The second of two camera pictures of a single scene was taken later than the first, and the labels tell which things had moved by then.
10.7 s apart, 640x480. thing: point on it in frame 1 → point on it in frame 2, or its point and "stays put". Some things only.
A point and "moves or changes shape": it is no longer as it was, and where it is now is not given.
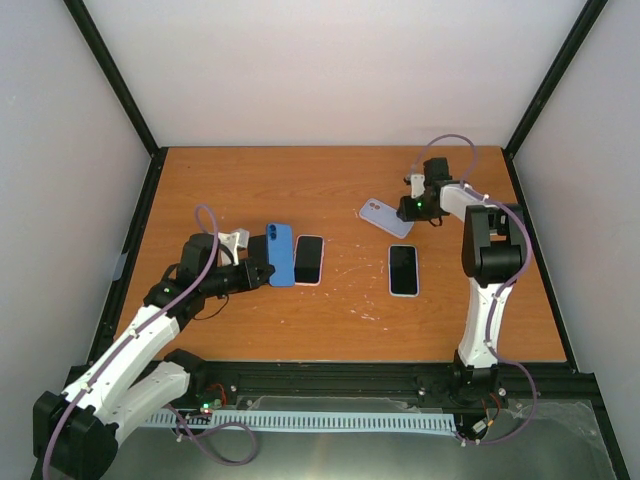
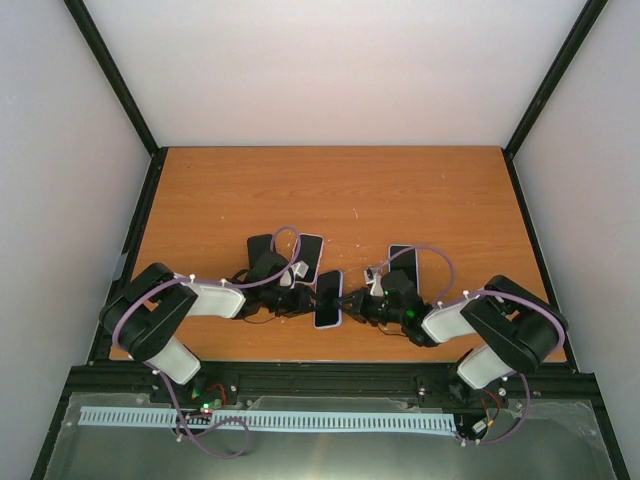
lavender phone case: (384, 217) → (327, 311)
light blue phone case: (403, 271) stays put
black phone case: (258, 248) stays put
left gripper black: (249, 279) → (301, 303)
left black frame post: (82, 17) stays put
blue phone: (280, 254) moves or changes shape
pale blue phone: (403, 269) stays put
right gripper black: (406, 214) → (358, 299)
